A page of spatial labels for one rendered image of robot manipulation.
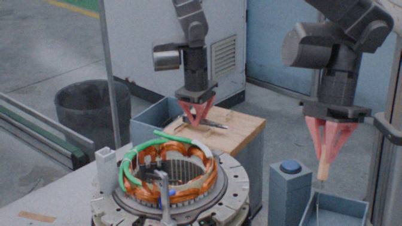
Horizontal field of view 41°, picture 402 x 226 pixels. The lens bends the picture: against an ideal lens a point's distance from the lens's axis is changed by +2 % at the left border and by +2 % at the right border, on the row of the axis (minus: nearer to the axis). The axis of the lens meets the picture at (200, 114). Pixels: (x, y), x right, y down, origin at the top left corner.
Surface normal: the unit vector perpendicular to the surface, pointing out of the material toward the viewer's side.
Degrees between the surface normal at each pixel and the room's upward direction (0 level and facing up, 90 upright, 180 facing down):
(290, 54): 77
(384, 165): 90
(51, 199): 0
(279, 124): 0
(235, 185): 0
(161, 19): 90
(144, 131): 90
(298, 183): 90
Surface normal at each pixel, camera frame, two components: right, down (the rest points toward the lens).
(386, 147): -0.98, 0.11
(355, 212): -0.40, 0.44
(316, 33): 0.19, -0.71
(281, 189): -0.89, 0.23
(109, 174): 0.73, 0.30
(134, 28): -0.68, 0.36
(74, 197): -0.03, -0.89
